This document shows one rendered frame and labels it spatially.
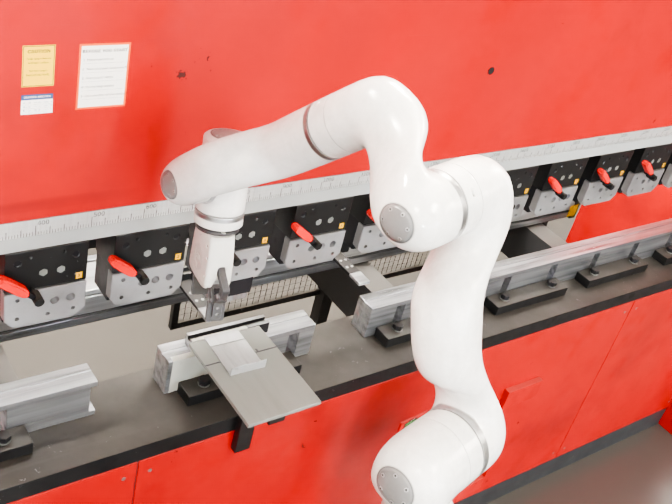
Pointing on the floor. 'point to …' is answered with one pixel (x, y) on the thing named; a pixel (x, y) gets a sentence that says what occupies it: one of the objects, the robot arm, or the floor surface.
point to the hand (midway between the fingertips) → (207, 302)
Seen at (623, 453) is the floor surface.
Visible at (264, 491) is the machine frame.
